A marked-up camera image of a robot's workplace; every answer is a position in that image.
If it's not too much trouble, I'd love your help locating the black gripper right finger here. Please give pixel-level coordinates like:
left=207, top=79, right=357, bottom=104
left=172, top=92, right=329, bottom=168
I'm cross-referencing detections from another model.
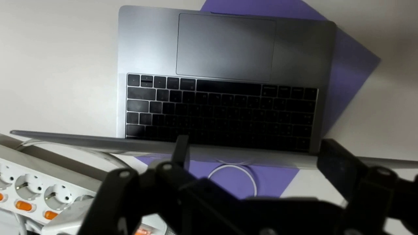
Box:
left=317, top=139, right=418, bottom=235

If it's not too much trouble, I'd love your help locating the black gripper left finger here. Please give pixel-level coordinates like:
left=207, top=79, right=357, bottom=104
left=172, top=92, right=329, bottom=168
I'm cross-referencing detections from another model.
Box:
left=78, top=134, right=194, bottom=235

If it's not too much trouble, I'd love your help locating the grey laptop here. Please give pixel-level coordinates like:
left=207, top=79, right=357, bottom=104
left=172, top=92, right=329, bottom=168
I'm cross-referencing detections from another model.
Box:
left=10, top=4, right=418, bottom=164

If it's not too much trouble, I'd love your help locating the white power strip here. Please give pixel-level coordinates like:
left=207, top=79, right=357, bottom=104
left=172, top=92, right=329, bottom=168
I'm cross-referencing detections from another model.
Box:
left=0, top=135, right=129, bottom=235

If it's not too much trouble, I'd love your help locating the white charger cable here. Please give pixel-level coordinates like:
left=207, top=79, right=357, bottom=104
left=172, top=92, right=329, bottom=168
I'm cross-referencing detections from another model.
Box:
left=206, top=161, right=259, bottom=201

